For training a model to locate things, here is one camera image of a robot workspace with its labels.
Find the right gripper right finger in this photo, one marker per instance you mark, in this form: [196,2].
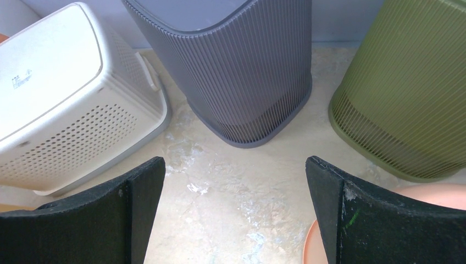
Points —
[361,222]

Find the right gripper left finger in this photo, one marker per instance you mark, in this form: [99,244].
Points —
[108,223]

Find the orange plastic basin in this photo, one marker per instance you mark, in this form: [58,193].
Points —
[446,195]

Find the yellow plastic basket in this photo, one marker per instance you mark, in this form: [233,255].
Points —
[8,208]

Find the white plastic basket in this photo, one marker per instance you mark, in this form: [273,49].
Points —
[76,99]

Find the green plastic basket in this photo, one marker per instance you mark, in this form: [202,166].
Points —
[401,102]

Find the grey plastic basket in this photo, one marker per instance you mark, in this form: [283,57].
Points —
[244,66]

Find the white mini drawer cabinet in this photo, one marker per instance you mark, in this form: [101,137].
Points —
[15,16]

